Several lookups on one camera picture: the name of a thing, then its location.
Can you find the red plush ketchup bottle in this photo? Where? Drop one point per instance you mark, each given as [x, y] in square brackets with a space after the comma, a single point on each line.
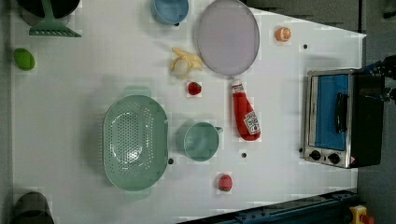
[246, 119]

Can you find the green oval strainer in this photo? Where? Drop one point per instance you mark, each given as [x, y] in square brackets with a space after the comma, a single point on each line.
[135, 141]

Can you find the small strawberry toy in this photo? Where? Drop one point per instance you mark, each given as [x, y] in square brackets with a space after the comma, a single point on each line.
[194, 88]

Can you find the green cup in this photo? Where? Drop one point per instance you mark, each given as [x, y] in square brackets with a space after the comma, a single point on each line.
[201, 141]

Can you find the peeled banana toy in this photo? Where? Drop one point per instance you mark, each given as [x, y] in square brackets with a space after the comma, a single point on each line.
[185, 62]

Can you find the red plush fruit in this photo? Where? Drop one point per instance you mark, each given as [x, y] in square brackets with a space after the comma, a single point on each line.
[225, 183]

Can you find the lilac round plate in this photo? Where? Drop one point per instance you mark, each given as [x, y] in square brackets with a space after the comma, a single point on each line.
[228, 37]

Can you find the blue cup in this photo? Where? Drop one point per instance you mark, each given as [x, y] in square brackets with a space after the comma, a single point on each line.
[171, 12]

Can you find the orange slice toy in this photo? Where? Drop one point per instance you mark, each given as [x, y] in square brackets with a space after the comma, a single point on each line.
[283, 34]

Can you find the silver toaster oven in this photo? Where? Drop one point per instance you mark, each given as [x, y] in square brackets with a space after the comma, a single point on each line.
[343, 118]

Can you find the green spatula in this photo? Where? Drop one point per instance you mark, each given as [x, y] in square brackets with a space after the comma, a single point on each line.
[50, 26]

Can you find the black round pan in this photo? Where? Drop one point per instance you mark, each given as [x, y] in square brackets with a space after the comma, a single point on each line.
[60, 8]

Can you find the green lime toy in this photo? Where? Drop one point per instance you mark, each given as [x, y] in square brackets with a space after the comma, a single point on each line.
[24, 59]

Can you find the dark cylinder object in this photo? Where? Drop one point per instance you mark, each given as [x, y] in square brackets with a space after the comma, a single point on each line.
[32, 208]

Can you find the blue metal frame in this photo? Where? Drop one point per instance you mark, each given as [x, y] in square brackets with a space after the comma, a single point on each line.
[329, 208]

